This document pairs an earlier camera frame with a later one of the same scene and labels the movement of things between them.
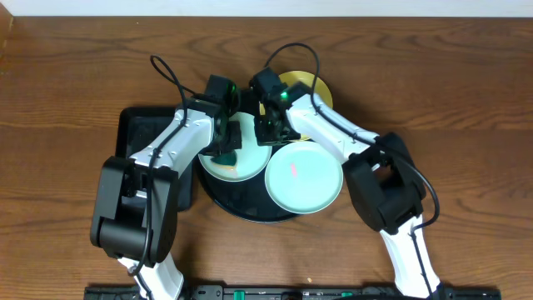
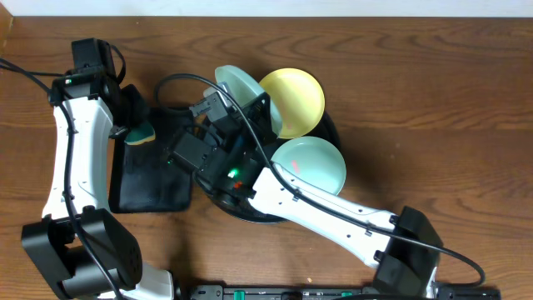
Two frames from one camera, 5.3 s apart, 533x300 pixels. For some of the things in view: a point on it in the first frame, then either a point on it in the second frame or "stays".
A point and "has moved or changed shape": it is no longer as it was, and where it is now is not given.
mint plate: x=303 y=177 stays
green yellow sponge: x=226 y=161 has moved or changed shape
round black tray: x=247 y=200 stays
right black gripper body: x=271 y=132 -> x=252 y=117
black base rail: x=296 y=292 stays
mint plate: x=249 y=162 has moved or changed shape
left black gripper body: x=229 y=142 -> x=136 y=115
